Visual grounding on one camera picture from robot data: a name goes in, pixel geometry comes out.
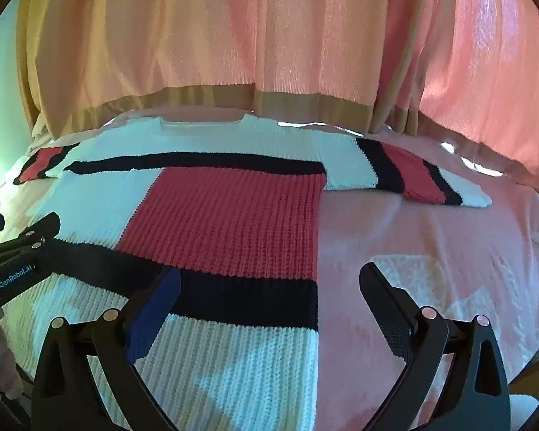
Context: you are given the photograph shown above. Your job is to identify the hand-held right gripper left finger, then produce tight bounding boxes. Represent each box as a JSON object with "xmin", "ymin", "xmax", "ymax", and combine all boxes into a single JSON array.
[{"xmin": 31, "ymin": 267, "xmax": 183, "ymax": 431}]

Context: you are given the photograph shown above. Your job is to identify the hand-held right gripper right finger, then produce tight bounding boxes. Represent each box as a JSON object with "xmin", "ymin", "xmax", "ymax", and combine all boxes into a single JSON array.
[{"xmin": 359, "ymin": 261, "xmax": 512, "ymax": 431}]

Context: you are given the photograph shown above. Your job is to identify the colour-block knit sweater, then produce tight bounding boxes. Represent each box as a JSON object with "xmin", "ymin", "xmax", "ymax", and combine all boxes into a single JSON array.
[{"xmin": 2, "ymin": 114, "xmax": 493, "ymax": 431}]

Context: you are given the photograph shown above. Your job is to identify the person's left hand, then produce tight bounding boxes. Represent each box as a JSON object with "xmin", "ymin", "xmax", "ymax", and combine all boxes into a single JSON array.
[{"xmin": 0, "ymin": 321, "xmax": 25, "ymax": 393}]

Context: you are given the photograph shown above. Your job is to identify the pink bed blanket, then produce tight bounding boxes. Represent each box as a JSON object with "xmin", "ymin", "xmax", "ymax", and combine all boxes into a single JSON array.
[{"xmin": 0, "ymin": 108, "xmax": 539, "ymax": 431}]

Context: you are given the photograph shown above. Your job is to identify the pink curtain with tan hem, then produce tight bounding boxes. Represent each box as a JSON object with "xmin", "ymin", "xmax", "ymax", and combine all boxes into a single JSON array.
[{"xmin": 17, "ymin": 0, "xmax": 539, "ymax": 198}]

